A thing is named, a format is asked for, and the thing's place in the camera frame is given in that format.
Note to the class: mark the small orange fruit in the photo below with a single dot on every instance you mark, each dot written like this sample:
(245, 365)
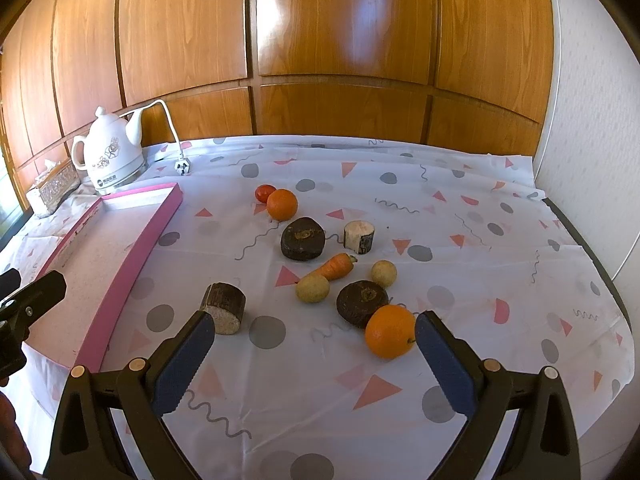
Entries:
(282, 204)

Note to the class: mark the yellowish round fruit left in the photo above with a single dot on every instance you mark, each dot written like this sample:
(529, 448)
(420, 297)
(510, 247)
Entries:
(312, 288)

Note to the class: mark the yellowish round fruit right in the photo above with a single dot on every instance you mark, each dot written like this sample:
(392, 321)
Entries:
(384, 273)

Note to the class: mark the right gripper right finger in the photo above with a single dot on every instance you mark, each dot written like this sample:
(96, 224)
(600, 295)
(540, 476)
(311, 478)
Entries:
(543, 442)

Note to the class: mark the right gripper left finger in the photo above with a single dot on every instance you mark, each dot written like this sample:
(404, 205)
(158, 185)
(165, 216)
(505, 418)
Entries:
(85, 442)

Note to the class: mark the orange carrot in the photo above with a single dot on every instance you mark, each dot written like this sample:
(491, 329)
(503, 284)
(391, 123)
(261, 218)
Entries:
(336, 267)

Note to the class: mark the wooden wall cabinet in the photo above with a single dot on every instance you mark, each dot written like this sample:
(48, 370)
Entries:
(469, 75)

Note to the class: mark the pink tray box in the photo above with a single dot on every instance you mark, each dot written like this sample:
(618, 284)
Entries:
(100, 259)

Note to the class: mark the patterned tissue box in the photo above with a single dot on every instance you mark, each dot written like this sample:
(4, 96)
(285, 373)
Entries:
(52, 187)

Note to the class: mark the patterned white tablecloth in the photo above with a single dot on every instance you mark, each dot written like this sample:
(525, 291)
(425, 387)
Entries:
(296, 394)

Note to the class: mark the dark round stone upper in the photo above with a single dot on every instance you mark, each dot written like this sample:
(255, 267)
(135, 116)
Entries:
(303, 240)

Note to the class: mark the dark round stone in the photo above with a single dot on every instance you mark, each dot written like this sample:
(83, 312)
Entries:
(303, 240)
(358, 301)

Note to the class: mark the dark bark wood log piece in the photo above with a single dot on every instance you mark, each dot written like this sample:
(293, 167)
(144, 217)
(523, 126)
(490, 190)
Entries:
(225, 303)

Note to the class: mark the large orange fruit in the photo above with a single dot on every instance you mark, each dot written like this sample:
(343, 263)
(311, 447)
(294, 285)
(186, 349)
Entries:
(389, 333)

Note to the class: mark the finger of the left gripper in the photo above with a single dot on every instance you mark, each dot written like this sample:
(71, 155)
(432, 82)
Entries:
(20, 308)

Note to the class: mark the white ceramic kettle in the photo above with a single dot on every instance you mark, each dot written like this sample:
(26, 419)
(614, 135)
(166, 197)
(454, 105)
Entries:
(111, 153)

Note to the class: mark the pale-topped wood log piece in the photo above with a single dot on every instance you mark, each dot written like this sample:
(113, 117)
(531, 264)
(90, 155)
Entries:
(358, 236)

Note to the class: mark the yellowish round fruit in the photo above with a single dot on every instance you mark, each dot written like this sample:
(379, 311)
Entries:
(384, 273)
(312, 288)

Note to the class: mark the dark round stone lower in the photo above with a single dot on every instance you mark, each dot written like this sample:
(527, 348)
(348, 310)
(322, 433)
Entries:
(358, 301)

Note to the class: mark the red tomato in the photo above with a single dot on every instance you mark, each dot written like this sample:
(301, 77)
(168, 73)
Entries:
(263, 192)

